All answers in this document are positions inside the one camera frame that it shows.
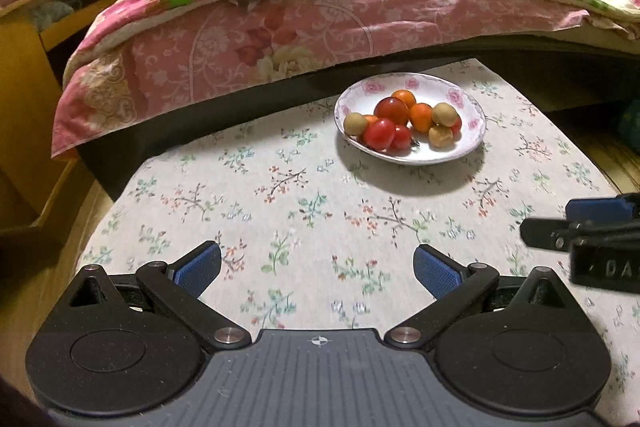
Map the pink floral bed sheet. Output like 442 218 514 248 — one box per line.
51 0 588 159

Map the large red tomato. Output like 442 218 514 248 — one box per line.
374 96 410 126

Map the white floral plate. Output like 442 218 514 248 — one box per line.
334 72 486 166

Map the large orange tangerine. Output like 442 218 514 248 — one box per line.
409 103 433 133

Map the floral tablecloth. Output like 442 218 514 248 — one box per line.
74 58 640 425

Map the wooden bedside cabinet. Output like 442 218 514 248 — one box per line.
1 0 116 235

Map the small orange tangerine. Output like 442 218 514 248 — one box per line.
392 90 416 108

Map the small red cherry tomato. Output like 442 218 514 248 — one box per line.
390 124 412 152

